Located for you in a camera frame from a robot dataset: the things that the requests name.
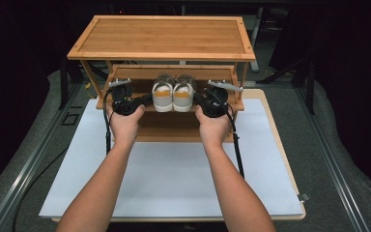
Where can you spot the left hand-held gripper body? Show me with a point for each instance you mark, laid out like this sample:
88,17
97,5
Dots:
125,103

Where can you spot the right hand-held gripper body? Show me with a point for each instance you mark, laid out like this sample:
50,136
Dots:
214,103

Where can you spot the white and beige sneaker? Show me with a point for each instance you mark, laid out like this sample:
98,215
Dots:
183,98
163,98

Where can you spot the three-tier wooden shoe rack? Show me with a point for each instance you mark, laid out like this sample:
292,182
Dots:
164,37

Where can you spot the person's left hand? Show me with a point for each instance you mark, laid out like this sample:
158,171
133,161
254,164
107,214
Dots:
125,127

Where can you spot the person's right hand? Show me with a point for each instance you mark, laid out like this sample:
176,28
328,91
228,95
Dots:
214,129

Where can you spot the small yellow tag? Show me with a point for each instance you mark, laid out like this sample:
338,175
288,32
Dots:
88,86

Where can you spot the black metal stand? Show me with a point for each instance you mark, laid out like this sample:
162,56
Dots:
63,83

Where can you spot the white metal stand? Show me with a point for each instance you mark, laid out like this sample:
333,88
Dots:
255,42

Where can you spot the white table mat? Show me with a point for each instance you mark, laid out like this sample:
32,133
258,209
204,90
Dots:
174,180

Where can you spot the small metal clip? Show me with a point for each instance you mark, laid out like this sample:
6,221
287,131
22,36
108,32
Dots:
303,197

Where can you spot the grey metal rail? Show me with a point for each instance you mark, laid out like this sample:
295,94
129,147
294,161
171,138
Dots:
22,174
331,161

